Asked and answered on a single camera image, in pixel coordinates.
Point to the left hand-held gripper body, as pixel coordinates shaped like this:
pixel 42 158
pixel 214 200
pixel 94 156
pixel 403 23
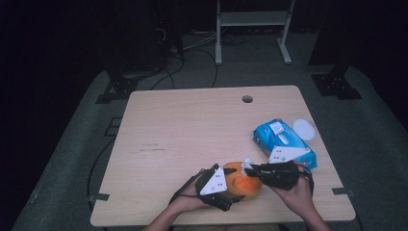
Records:
pixel 213 186

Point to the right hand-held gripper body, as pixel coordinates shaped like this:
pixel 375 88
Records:
pixel 282 174

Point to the white wet wipe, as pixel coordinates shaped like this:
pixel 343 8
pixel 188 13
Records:
pixel 247 163

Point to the orange plush toy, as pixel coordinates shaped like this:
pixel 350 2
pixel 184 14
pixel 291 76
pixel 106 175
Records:
pixel 247 186

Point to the blue wet wipe pack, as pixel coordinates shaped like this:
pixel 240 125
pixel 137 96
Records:
pixel 267 139

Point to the person's left hand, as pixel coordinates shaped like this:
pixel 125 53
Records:
pixel 189 202

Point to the person's right hand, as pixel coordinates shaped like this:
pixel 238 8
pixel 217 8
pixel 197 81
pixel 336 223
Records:
pixel 298 199

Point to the white oval lid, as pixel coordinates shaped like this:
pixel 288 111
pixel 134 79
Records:
pixel 304 129

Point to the grey tape strip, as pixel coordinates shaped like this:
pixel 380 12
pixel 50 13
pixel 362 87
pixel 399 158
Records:
pixel 99 197
pixel 343 191

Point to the black stand base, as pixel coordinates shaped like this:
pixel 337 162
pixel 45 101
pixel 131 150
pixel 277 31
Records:
pixel 120 87
pixel 335 86

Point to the white metal stand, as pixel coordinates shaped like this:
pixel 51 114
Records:
pixel 253 18

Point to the black floor tape frame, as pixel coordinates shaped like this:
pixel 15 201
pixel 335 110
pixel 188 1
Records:
pixel 113 127

